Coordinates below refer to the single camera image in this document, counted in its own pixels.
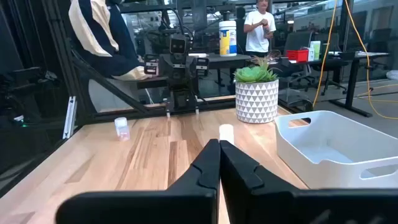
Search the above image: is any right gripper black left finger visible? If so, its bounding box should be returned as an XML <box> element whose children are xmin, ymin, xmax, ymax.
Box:
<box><xmin>55</xmin><ymin>139</ymin><xmax>221</xmax><ymax>224</ymax></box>

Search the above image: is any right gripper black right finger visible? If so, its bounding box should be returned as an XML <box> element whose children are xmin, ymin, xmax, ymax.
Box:
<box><xmin>220</xmin><ymin>140</ymin><xmax>398</xmax><ymax>224</ymax></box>

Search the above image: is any white opaque pill bottle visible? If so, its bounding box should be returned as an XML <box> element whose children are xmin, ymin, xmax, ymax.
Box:
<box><xmin>218</xmin><ymin>123</ymin><xmax>235</xmax><ymax>146</ymax></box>

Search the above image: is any clear pill bottle white cap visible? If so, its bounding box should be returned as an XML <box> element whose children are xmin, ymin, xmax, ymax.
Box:
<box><xmin>114</xmin><ymin>116</ymin><xmax>131</xmax><ymax>142</ymax></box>

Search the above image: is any black side table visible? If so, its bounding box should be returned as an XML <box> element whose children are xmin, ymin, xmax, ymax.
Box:
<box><xmin>186</xmin><ymin>53</ymin><xmax>252</xmax><ymax>94</ymax></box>

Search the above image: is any succulent in triangle-pattern pot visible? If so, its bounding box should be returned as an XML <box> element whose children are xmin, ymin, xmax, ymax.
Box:
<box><xmin>233</xmin><ymin>55</ymin><xmax>280</xmax><ymax>124</ymax></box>

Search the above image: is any white yellow wipes canister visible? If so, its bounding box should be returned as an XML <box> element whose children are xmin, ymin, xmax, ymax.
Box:
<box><xmin>218</xmin><ymin>20</ymin><xmax>238</xmax><ymax>58</ymax></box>

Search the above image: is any navy and cream jacket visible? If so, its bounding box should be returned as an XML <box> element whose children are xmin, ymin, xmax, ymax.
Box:
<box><xmin>68</xmin><ymin>0</ymin><xmax>153</xmax><ymax>82</ymax></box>

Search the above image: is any person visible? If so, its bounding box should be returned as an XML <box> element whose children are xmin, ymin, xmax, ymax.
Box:
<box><xmin>243</xmin><ymin>0</ymin><xmax>277</xmax><ymax>58</ymax></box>

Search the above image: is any black office chair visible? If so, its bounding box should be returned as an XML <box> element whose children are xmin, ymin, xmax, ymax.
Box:
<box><xmin>278</xmin><ymin>30</ymin><xmax>317</xmax><ymax>103</ymax></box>

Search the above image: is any red plastic bin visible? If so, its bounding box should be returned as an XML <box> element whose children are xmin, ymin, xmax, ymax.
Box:
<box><xmin>285</xmin><ymin>49</ymin><xmax>310</xmax><ymax>63</ymax></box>

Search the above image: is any white green box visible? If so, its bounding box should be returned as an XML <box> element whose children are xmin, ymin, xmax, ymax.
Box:
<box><xmin>309</xmin><ymin>40</ymin><xmax>322</xmax><ymax>61</ymax></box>

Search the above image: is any black office desk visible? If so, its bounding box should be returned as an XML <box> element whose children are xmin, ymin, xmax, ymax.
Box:
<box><xmin>273</xmin><ymin>51</ymin><xmax>391</xmax><ymax>118</ymax></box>

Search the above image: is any black metal frame strut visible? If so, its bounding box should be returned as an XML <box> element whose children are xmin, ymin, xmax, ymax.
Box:
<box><xmin>43</xmin><ymin>0</ymin><xmax>150</xmax><ymax>125</ymax></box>

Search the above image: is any white plastic basket with handles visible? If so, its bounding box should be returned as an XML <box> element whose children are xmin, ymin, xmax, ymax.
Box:
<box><xmin>274</xmin><ymin>110</ymin><xmax>398</xmax><ymax>190</ymax></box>

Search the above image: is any silver aluminium bracket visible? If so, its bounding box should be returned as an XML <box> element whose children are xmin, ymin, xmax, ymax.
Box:
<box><xmin>62</xmin><ymin>96</ymin><xmax>77</xmax><ymax>140</ymax></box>

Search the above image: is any yellow cable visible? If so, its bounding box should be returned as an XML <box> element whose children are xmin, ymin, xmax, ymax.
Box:
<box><xmin>312</xmin><ymin>0</ymin><xmax>398</xmax><ymax>120</ymax></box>

